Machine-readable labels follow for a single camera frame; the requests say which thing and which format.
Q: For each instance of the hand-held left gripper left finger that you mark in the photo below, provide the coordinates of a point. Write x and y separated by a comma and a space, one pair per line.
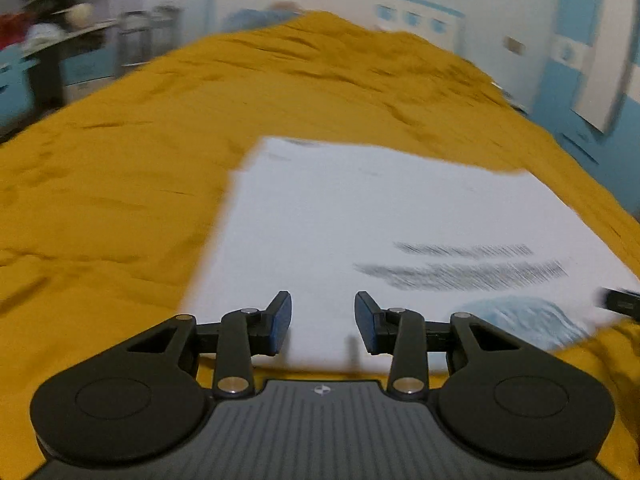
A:
281, 322

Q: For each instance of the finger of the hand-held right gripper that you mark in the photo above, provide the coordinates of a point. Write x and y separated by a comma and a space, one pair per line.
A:
622, 302

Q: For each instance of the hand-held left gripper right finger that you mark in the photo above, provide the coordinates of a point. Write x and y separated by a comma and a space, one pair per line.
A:
366, 322

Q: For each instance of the white long-sleeve sweatshirt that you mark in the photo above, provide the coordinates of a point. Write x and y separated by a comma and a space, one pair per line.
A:
380, 230

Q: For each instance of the mustard yellow blanket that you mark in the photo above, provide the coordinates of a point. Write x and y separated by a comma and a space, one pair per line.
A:
125, 170

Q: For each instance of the blue and white wardrobe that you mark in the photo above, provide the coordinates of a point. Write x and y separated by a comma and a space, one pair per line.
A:
590, 60

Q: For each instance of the blue pillow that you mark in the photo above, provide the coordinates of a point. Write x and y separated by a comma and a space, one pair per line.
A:
260, 16

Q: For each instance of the white and blue headboard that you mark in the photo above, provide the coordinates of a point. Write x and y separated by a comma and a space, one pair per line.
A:
350, 5

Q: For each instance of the grey metal cart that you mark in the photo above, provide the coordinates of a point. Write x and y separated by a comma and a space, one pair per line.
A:
145, 35

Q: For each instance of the white shelf unit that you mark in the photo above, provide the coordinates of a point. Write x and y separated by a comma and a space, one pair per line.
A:
65, 60

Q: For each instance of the blue cabinet with face cutout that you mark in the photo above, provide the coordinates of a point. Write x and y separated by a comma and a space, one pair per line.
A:
17, 90

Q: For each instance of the round white ball lamp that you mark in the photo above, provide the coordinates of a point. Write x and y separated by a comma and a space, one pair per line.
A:
81, 15

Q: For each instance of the white plastic bag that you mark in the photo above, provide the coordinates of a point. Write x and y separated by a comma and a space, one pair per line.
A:
42, 34

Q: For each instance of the red bag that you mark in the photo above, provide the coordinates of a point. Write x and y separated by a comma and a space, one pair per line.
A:
14, 27

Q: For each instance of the beige wall plate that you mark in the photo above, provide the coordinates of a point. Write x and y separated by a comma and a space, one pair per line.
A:
514, 46

